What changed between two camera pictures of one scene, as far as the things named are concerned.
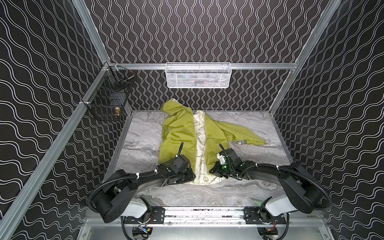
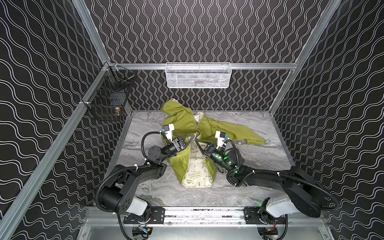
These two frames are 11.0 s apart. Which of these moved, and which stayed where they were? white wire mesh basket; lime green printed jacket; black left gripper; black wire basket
Moved: black left gripper
Stayed: white wire mesh basket; lime green printed jacket; black wire basket
